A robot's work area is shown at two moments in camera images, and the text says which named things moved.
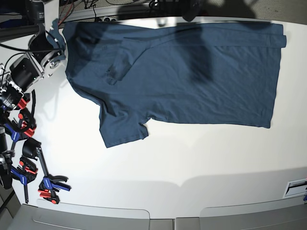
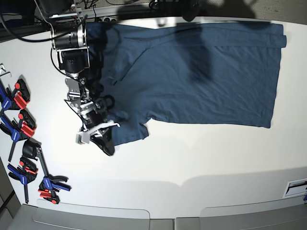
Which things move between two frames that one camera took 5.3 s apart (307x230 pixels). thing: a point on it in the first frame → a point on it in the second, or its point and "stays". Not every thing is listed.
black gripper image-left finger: x=5 y=178 → x=105 y=142
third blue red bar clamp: x=25 y=172 stays
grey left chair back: x=47 y=215 stays
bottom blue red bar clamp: x=49 y=185 stays
